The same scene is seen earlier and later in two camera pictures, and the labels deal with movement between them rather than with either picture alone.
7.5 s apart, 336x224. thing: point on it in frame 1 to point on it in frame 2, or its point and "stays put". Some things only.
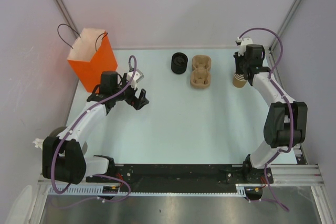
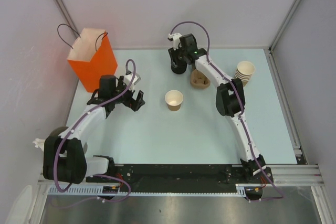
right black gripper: [238, 59] to [174, 54]
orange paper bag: [90, 54] stays put
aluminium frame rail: [296, 175] stays put
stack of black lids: [179, 63] stays put
